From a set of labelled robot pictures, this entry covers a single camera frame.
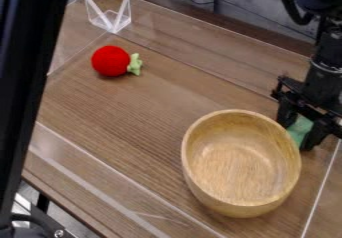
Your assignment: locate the green foam block stick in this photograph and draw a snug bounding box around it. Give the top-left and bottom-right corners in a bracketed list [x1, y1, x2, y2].
[286, 116, 314, 146]

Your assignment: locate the black foreground pole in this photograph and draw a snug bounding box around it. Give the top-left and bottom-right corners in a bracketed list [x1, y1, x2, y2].
[0, 0, 69, 238]

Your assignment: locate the red plush strawberry toy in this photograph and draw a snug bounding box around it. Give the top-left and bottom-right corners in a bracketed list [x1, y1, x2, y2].
[91, 46, 143, 77]

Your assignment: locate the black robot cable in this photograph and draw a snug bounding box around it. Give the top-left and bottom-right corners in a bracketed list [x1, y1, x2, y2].
[272, 0, 326, 26]

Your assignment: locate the black camera stand base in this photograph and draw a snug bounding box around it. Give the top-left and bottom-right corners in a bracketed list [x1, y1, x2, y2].
[11, 204, 79, 238]

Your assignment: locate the clear acrylic tray wall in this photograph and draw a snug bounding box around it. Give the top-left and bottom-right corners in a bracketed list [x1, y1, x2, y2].
[23, 0, 342, 238]

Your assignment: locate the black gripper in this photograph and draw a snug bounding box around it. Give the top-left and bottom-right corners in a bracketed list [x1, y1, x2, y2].
[272, 75, 342, 151]

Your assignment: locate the brown wooden bowl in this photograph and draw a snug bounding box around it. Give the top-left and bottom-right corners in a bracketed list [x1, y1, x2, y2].
[181, 109, 302, 218]

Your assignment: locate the clear acrylic corner bracket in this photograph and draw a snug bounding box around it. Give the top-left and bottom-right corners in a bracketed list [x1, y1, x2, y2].
[85, 0, 133, 34]

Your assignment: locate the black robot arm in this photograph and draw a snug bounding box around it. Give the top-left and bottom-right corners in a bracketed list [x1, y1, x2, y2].
[272, 0, 342, 151]

